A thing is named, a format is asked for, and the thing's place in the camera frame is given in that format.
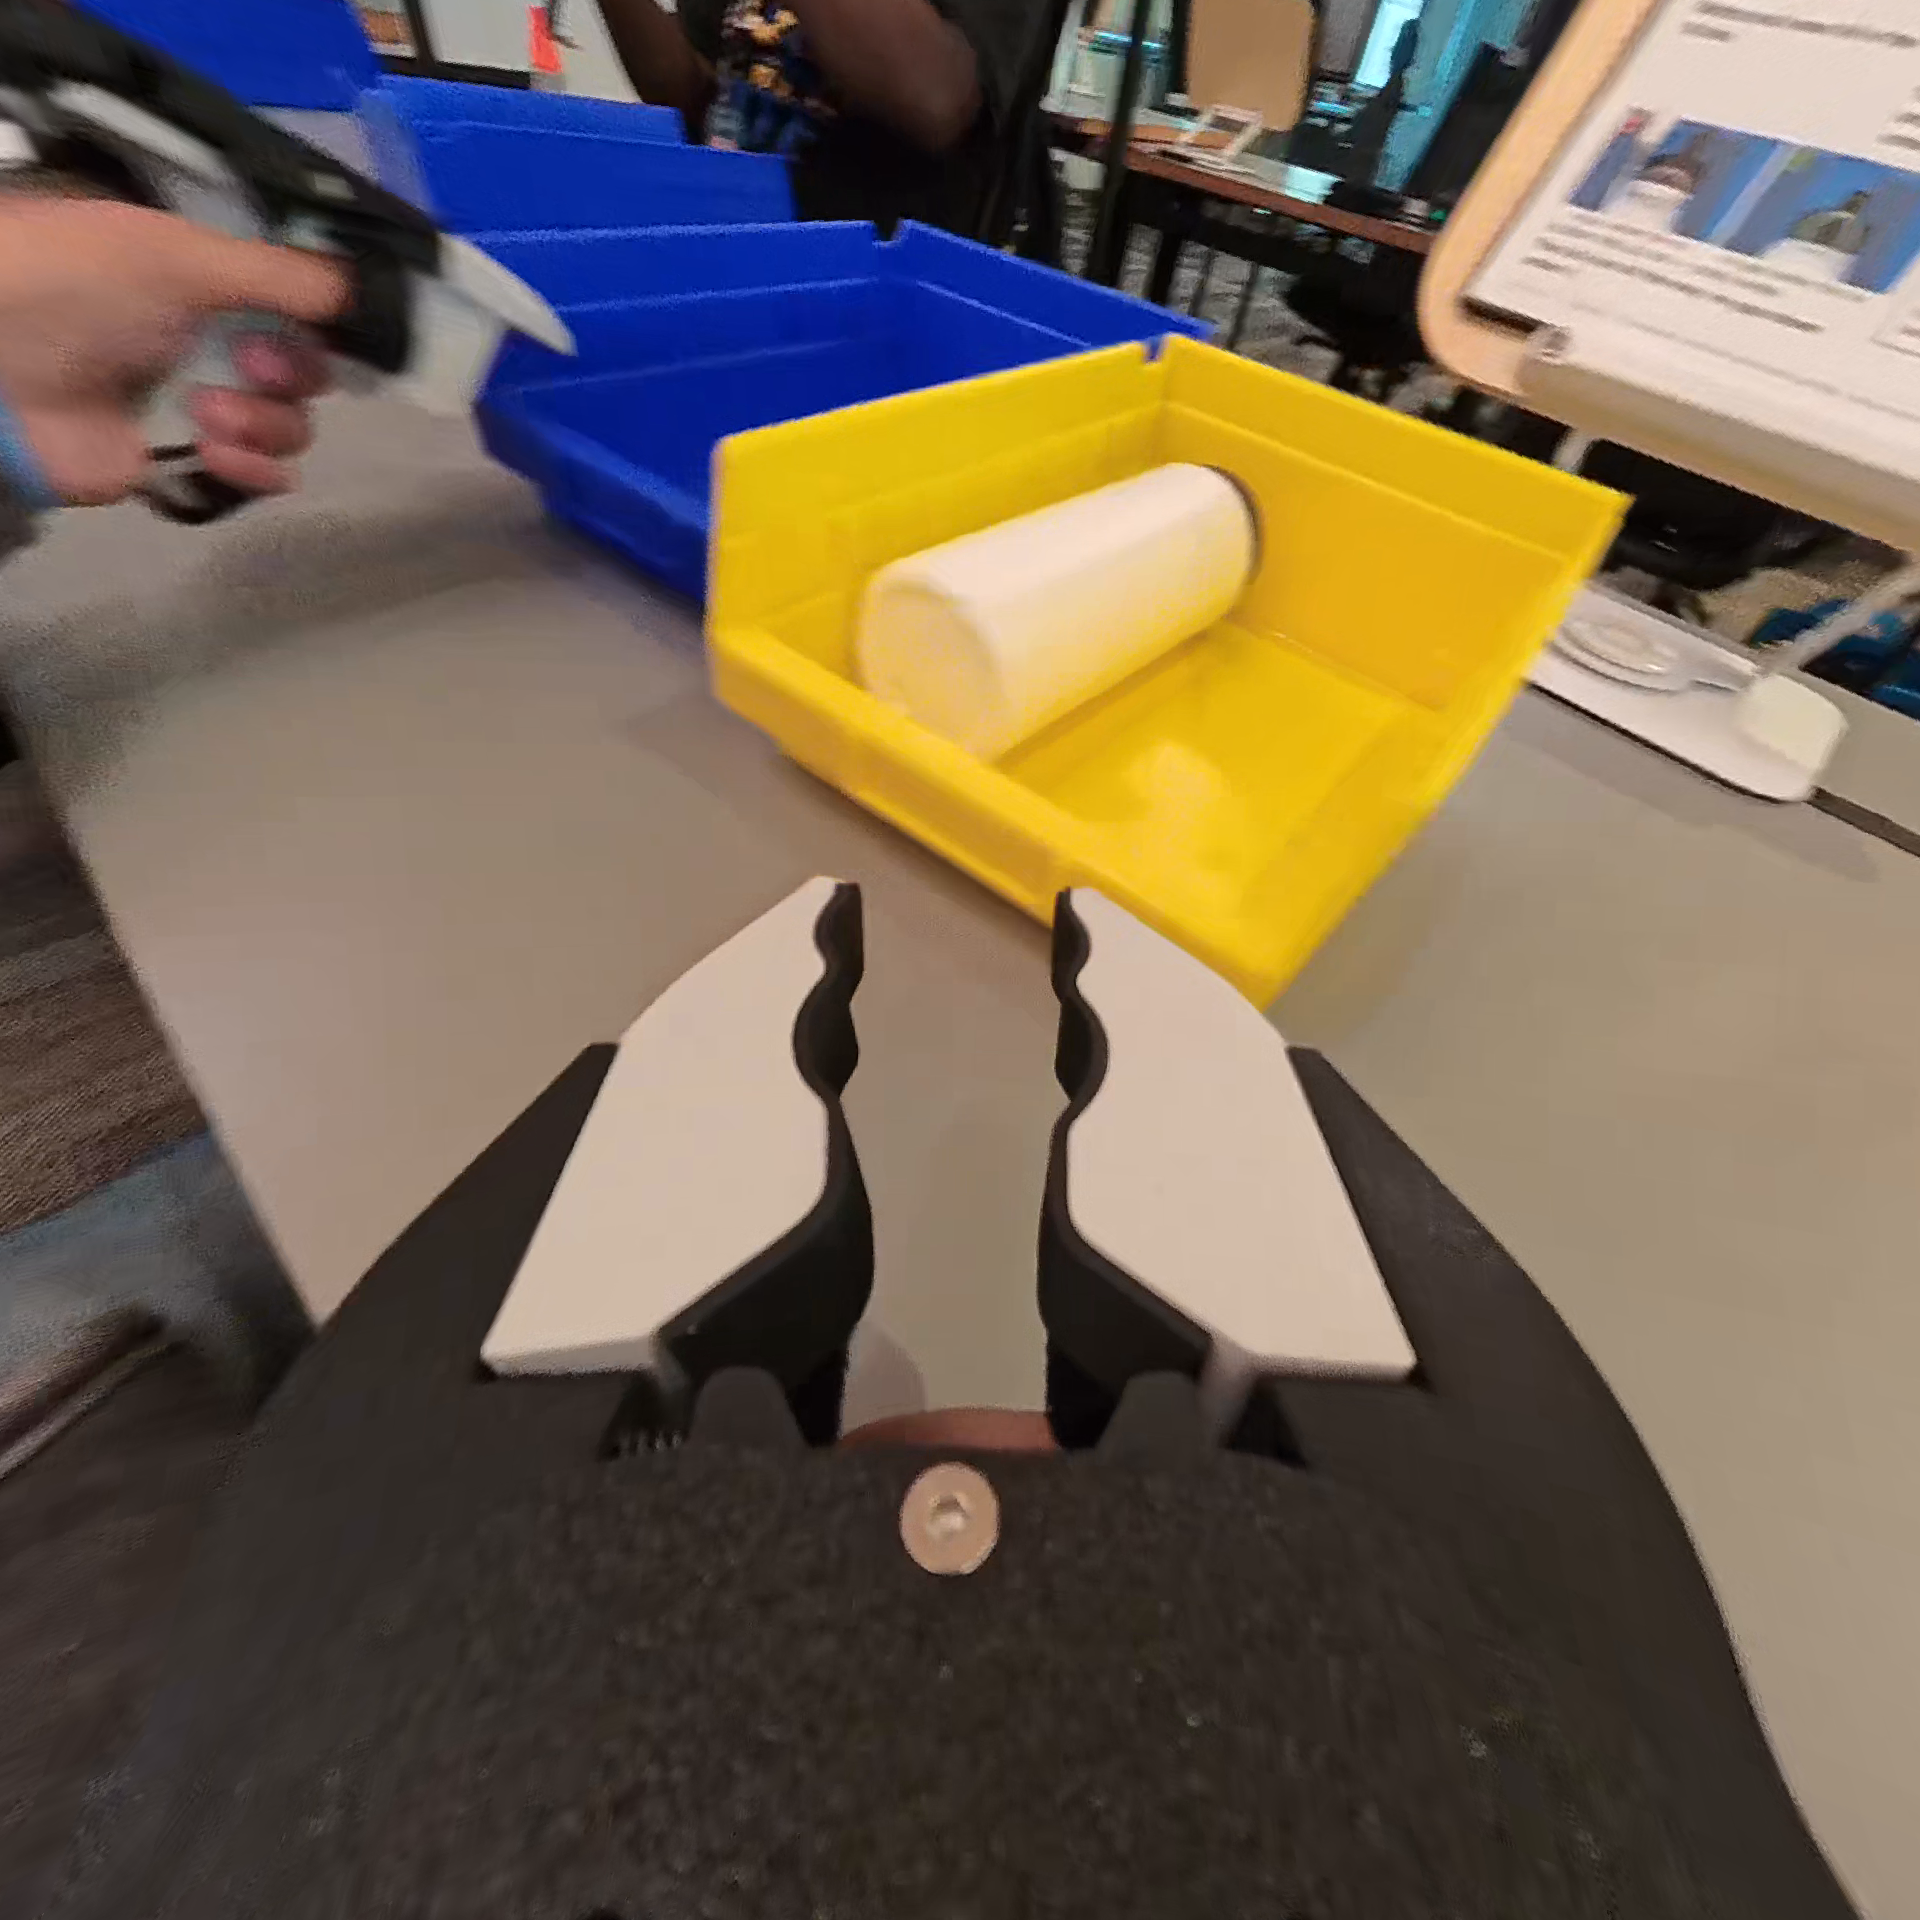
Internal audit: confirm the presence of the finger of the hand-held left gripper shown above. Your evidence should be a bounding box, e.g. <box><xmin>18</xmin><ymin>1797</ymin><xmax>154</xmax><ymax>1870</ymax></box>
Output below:
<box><xmin>359</xmin><ymin>286</ymin><xmax>507</xmax><ymax>419</ymax></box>
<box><xmin>427</xmin><ymin>230</ymin><xmax>579</xmax><ymax>361</ymax></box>

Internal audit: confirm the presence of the printed instruction sheet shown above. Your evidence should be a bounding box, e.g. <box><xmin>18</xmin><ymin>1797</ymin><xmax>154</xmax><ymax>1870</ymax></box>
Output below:
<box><xmin>1464</xmin><ymin>0</ymin><xmax>1920</xmax><ymax>441</ymax></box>

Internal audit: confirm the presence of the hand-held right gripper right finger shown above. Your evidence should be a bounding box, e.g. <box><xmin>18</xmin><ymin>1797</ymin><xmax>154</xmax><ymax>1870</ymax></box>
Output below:
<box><xmin>1039</xmin><ymin>888</ymin><xmax>1421</xmax><ymax>1453</ymax></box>

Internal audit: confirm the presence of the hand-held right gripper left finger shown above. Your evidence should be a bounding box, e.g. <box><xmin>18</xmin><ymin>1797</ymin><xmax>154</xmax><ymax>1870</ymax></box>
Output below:
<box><xmin>480</xmin><ymin>882</ymin><xmax>876</xmax><ymax>1453</ymax></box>

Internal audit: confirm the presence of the yellow plastic bin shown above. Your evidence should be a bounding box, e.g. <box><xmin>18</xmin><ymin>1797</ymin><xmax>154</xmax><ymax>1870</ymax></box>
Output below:
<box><xmin>704</xmin><ymin>337</ymin><xmax>1635</xmax><ymax>1010</ymax></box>

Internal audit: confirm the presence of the white plastic bottle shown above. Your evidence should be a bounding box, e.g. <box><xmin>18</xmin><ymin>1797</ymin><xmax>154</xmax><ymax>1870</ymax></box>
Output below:
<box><xmin>856</xmin><ymin>461</ymin><xmax>1263</xmax><ymax>764</ymax></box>

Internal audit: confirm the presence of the blue plastic bin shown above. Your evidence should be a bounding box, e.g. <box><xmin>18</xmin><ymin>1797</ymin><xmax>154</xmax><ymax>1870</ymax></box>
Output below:
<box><xmin>359</xmin><ymin>75</ymin><xmax>801</xmax><ymax>237</ymax></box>
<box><xmin>472</xmin><ymin>222</ymin><xmax>1213</xmax><ymax>601</ymax></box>
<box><xmin>75</xmin><ymin>0</ymin><xmax>379</xmax><ymax>109</ymax></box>

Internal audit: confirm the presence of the person's left hand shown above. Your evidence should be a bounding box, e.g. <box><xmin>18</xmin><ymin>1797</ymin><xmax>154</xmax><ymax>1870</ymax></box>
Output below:
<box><xmin>0</xmin><ymin>195</ymin><xmax>356</xmax><ymax>514</ymax></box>

